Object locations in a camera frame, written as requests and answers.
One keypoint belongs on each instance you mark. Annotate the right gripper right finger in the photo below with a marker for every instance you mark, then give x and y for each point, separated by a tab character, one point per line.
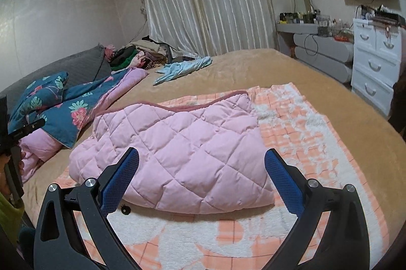
345	241

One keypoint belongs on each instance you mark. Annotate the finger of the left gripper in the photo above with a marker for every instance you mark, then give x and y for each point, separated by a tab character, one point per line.
27	129

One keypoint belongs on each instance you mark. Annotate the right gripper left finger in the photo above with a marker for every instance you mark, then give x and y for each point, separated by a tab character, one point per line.
58	243

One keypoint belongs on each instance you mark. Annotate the pink quilted jacket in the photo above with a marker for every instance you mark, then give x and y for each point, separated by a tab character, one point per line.
204	159

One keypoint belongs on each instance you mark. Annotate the pile of clothes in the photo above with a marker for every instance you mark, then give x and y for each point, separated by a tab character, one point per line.
145	54

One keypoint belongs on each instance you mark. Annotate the person left hand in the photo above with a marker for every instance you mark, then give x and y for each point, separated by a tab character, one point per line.
9	184

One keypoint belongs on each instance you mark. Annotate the blue floral pillow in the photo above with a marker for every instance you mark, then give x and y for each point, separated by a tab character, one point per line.
41	94

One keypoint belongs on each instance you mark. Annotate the blue floral pink quilt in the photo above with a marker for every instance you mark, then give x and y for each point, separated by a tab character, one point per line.
64	122

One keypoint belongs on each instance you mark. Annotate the grey headboard cushion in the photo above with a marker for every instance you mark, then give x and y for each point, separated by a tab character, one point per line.
83	67

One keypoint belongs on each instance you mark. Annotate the tan bed cover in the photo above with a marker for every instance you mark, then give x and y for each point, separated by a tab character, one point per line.
377	148

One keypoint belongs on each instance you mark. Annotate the light blue garment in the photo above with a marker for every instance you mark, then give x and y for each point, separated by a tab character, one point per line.
172	71

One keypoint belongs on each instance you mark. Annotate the white drawer chest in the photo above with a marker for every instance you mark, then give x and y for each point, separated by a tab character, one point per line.
378	62

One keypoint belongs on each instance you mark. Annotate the grey vanity table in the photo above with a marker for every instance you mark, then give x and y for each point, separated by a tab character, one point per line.
324	54

